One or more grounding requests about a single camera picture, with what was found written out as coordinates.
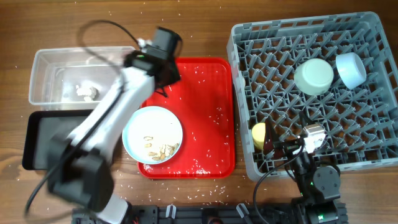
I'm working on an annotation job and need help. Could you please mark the red plastic tray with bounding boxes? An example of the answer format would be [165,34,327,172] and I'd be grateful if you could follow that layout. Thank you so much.
[138,57,235,179]

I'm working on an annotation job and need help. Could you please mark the black plastic bin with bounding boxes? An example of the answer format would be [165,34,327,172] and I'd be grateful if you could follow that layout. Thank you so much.
[22,110,92,170]

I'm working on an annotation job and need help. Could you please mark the light green bowl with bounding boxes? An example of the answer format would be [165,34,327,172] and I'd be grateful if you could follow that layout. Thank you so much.
[294,58,334,96]

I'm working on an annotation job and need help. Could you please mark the light blue plate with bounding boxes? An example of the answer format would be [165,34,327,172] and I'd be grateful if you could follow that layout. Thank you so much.
[122,106,183,165]

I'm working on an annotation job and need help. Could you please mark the yellow plastic cup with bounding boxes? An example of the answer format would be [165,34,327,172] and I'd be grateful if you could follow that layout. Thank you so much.
[252,123,266,151]

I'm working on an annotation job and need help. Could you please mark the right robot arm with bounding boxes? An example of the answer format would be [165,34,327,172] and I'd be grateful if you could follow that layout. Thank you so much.
[263,117,348,223]

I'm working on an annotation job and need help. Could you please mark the clear plastic bin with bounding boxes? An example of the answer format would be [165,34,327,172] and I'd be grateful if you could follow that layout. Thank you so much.
[29,46,134,110]

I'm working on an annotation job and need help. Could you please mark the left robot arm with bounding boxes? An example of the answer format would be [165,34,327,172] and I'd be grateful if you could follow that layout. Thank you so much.
[42,27,182,223]

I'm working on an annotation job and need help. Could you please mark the grey dishwasher rack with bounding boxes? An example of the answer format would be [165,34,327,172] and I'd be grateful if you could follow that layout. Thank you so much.
[227,12,397,181]

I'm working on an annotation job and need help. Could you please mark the white tissue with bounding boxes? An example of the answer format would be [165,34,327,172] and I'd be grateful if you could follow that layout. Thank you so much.
[76,85,98,102]

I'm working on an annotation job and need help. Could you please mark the small light blue bowl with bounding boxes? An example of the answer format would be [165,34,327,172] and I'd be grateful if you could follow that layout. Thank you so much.
[336,52,366,90]

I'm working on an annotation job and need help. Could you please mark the rice and peanuts leftovers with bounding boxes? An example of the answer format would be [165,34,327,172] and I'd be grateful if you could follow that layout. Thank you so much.
[143,136,180,162]

